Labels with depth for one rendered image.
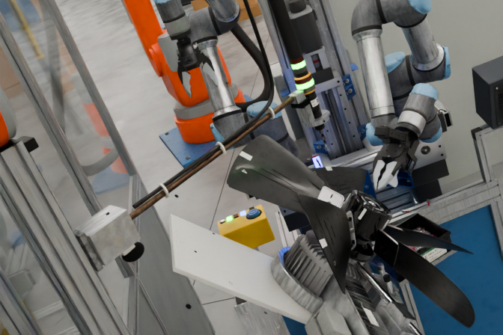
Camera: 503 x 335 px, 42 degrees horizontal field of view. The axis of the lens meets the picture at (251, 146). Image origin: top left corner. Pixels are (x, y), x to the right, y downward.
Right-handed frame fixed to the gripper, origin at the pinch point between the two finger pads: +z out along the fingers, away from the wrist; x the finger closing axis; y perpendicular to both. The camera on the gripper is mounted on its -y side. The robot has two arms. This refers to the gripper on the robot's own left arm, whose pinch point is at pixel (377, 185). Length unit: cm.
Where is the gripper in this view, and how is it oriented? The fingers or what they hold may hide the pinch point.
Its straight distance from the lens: 181.6
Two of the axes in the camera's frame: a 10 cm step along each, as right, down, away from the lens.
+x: -7.0, -0.7, 7.1
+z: -4.5, 8.1, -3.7
